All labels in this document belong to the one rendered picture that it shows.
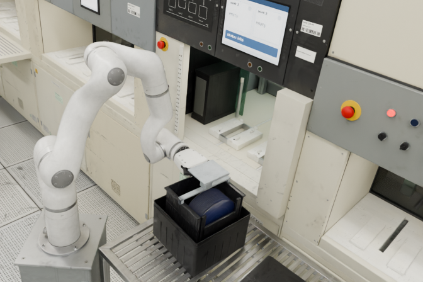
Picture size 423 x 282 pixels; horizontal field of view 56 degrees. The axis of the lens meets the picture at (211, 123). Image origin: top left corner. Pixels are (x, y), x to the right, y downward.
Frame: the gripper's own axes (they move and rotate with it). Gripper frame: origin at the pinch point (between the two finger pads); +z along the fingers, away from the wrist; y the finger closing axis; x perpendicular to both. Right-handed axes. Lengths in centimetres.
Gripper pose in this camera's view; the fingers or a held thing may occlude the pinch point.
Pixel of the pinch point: (207, 175)
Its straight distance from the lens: 146.1
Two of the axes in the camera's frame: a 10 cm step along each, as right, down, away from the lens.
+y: -7.6, 2.5, -6.0
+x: 1.0, -8.6, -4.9
